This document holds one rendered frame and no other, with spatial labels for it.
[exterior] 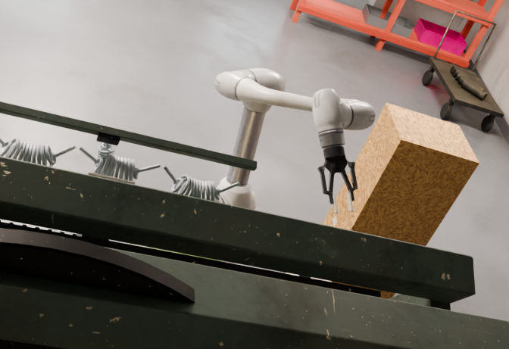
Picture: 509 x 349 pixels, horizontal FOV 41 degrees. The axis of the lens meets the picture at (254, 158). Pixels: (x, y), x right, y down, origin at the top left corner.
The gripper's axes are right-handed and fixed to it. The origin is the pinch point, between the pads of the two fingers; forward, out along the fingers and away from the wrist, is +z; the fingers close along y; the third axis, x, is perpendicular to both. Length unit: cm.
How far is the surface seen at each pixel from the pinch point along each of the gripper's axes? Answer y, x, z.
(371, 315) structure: 29, 138, 23
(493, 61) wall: -349, -575, -175
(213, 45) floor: 7, -444, -198
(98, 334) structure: 67, 147, 18
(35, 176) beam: 83, 99, -10
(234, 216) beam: 44, 89, 3
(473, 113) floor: -289, -527, -105
